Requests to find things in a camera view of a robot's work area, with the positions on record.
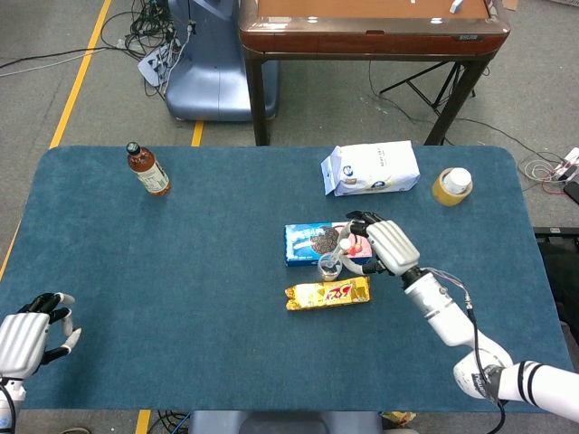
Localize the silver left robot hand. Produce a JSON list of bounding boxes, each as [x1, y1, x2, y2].
[[0, 291, 83, 380]]

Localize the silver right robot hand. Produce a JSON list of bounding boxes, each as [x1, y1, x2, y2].
[[337, 209, 422, 278]]

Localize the white tube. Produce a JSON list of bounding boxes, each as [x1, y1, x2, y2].
[[326, 238, 352, 270]]

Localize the glass jar with cartoon print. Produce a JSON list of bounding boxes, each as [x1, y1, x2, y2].
[[318, 253, 344, 281]]

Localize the white tissue pack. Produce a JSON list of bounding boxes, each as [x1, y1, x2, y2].
[[319, 139, 422, 198]]

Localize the yellow cracker pack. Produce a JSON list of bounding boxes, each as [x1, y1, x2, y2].
[[283, 275, 372, 313]]

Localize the blue Oreo cookie box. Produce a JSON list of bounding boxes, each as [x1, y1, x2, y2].
[[283, 220, 379, 269]]

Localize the small white plastic bottle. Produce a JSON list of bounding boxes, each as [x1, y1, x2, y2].
[[441, 167, 472, 194]]

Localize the blue table mat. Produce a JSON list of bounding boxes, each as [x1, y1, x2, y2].
[[0, 144, 575, 413]]

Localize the brown mahjong table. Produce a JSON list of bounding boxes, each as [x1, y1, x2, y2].
[[238, 0, 511, 146]]

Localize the amber tea bottle black cap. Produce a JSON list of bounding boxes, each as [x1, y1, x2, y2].
[[125, 141, 173, 198]]

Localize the grey robot body base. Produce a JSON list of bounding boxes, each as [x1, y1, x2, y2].
[[187, 410, 384, 434]]

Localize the white power strip with plugs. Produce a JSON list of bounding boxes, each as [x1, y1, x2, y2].
[[138, 47, 176, 87]]

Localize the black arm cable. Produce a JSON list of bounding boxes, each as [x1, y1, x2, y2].
[[465, 302, 508, 434]]

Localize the black equipment frame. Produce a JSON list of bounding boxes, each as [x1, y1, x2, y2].
[[533, 225, 579, 326]]

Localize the white power strip red wires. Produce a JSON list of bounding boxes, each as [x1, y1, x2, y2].
[[560, 147, 579, 180]]

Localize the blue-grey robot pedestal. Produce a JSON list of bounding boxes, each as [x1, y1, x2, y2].
[[165, 0, 280, 122]]

